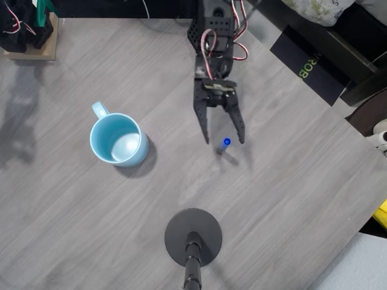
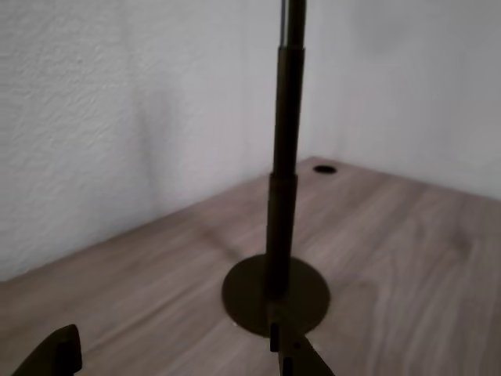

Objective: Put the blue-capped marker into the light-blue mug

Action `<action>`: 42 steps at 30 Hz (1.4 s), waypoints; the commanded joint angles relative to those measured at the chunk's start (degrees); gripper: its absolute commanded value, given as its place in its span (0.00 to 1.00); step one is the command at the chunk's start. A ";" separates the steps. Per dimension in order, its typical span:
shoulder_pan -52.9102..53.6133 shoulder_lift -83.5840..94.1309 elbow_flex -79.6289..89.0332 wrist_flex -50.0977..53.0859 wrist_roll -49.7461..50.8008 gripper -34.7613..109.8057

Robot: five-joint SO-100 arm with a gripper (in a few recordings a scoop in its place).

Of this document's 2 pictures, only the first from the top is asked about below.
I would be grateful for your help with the white device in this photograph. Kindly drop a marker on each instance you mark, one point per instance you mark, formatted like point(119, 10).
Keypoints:
point(380, 134)

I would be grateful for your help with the light grey cushion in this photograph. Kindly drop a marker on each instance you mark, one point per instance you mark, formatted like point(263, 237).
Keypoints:
point(356, 266)

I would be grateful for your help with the black leader arm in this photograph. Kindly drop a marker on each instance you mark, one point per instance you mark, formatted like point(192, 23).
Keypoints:
point(15, 33)

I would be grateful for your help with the yellow object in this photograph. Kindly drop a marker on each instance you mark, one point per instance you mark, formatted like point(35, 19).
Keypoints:
point(382, 216)

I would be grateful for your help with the dark round chair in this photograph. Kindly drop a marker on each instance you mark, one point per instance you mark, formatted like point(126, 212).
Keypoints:
point(369, 111)

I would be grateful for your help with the light blue ceramic mug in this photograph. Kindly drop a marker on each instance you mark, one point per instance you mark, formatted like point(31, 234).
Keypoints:
point(133, 154)

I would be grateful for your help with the black round-base camera stand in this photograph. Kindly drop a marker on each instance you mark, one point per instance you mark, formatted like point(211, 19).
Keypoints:
point(181, 229)

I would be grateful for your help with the blue marker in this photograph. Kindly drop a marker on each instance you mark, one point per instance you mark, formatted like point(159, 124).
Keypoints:
point(224, 147)

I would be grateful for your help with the dark wooden furniture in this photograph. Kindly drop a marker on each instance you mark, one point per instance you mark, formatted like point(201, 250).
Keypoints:
point(356, 51)

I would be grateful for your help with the green clamp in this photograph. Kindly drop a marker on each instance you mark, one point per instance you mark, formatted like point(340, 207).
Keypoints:
point(42, 15)

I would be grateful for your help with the wooden base board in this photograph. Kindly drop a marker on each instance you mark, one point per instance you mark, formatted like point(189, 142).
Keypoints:
point(48, 52)

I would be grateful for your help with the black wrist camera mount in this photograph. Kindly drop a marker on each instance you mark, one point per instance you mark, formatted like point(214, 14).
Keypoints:
point(219, 84)

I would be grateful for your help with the black box with green lettering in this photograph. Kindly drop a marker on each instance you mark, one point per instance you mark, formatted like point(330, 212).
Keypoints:
point(320, 75)

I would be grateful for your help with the floral patterned pillow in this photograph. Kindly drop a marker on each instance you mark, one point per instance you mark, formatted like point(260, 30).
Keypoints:
point(320, 10)

